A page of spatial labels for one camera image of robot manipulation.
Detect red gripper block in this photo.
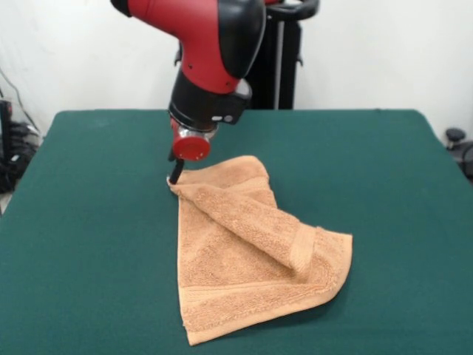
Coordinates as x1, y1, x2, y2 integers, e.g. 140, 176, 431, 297
166, 117, 212, 186

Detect tan terry towel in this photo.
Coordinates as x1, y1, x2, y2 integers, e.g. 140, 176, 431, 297
166, 155, 354, 347

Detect black electronics box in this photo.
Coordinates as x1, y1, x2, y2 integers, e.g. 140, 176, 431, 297
0, 98, 41, 195

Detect dark green table cloth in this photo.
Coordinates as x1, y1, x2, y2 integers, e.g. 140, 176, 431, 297
0, 108, 473, 355

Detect grey office chair base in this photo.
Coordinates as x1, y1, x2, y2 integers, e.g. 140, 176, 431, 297
445, 127, 473, 182

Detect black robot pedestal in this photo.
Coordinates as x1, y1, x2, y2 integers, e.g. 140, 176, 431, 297
173, 0, 321, 111

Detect thin grey cable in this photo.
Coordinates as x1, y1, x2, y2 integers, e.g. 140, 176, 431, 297
0, 68, 40, 130

